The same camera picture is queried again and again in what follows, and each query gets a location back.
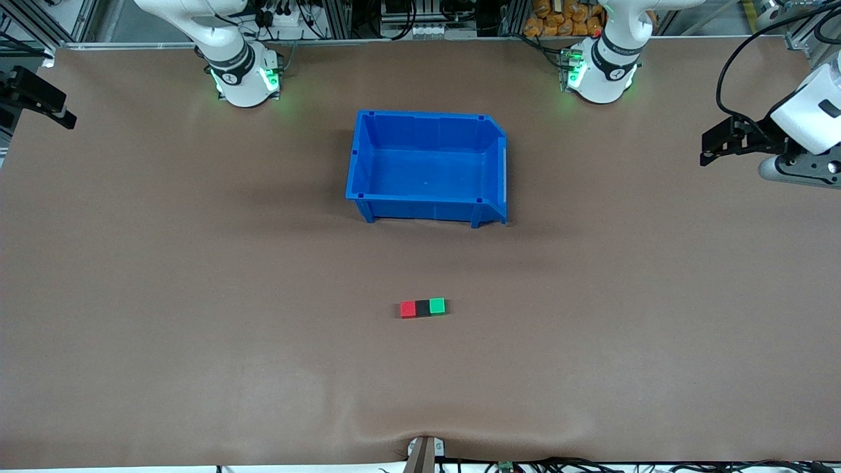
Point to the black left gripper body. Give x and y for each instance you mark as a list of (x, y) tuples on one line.
[(761, 132)]

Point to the small green cube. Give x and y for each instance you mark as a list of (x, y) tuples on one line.
[(437, 306)]

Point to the small red cube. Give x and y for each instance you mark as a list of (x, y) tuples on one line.
[(408, 310)]

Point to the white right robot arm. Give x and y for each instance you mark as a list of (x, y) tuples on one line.
[(230, 52)]

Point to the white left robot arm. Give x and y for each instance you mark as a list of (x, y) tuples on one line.
[(604, 72)]

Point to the small black cube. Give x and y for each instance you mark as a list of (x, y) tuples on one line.
[(422, 308)]

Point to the orange mesh bag pile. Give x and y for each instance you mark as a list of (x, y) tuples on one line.
[(565, 18)]

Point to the white power strip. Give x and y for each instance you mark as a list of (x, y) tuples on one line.
[(284, 23)]

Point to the blue plastic storage bin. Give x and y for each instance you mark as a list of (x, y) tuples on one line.
[(427, 167)]

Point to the brown table mat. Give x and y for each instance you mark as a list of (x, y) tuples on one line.
[(263, 368)]

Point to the small green circuit board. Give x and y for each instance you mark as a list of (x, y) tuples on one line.
[(506, 467)]

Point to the metal table clamp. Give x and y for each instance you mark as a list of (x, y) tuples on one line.
[(424, 453)]

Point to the aluminium frame post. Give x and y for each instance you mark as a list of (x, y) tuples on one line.
[(798, 33), (39, 20)]

